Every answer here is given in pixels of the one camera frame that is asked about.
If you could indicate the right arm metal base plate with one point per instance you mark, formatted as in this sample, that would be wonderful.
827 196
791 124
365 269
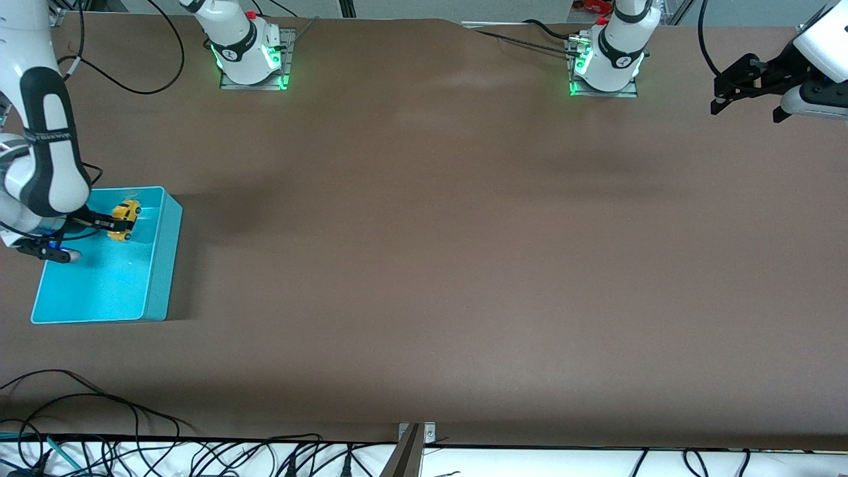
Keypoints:
289 53

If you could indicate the aluminium frame profile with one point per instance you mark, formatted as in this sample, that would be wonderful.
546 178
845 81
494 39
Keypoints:
676 10
811 20
56 13

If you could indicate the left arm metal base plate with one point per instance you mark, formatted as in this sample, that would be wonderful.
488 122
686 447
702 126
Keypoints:
623 93

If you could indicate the teal plastic bin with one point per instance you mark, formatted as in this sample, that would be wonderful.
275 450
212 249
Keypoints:
99 291

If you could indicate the black plug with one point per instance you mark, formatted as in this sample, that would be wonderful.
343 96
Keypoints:
291 467
346 465

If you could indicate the red object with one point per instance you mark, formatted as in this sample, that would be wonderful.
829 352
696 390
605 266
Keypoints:
593 5

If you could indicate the white lower shelf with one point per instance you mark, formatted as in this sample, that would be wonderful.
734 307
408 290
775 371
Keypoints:
530 464

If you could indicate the metal table clamp bracket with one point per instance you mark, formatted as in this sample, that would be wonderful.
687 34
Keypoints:
411 457

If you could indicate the black frame bars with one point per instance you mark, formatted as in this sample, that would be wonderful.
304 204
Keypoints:
344 6

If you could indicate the teal pen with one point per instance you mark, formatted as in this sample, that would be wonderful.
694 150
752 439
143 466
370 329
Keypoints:
63 452

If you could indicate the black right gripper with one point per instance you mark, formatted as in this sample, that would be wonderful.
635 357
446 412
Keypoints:
97 220

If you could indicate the yellow beetle toy car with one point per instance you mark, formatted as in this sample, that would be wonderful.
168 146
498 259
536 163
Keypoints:
124 212

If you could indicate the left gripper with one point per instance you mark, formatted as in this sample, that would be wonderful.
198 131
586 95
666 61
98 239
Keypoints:
776 71

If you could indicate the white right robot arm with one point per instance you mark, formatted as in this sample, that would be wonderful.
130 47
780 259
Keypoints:
50 152

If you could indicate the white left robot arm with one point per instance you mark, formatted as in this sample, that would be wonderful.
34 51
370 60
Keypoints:
616 53

